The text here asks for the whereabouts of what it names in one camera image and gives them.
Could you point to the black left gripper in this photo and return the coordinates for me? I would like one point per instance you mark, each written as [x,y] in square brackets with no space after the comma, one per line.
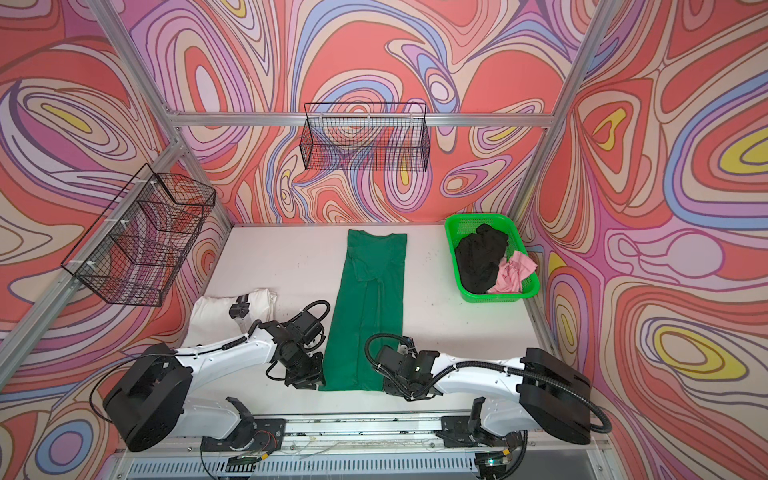
[316,377]

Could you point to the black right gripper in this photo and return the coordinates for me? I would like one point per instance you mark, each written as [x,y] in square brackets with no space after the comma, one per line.
[390,388]

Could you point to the green t shirt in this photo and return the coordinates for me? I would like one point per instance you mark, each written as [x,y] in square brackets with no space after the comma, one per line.
[370,300]

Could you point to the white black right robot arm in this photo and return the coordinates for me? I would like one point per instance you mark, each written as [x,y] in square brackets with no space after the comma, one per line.
[534,392]

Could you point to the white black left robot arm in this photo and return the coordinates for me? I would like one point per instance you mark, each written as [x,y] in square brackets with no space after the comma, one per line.
[153,400]

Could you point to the white printed t shirt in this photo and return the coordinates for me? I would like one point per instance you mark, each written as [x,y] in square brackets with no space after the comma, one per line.
[220,318]

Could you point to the pink t shirt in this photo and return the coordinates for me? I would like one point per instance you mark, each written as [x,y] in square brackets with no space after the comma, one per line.
[512,271]

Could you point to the black t shirt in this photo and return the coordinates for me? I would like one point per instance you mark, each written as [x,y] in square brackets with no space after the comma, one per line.
[478,256]

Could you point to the green plastic laundry basket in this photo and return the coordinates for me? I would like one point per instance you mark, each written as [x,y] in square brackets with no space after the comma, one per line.
[460,225]

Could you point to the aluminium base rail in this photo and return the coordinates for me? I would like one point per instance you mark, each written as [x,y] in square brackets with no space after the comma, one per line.
[356,446]

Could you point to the black wire basket left wall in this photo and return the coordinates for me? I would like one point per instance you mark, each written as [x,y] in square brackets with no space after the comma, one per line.
[132,254]

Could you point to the black wire basket wall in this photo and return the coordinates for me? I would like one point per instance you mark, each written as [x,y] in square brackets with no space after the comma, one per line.
[132,254]
[365,136]

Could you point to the black wire basket back wall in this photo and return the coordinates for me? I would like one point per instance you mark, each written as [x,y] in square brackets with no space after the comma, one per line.
[365,136]

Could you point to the aluminium frame profile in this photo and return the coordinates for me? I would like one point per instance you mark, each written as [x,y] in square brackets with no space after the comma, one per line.
[75,128]

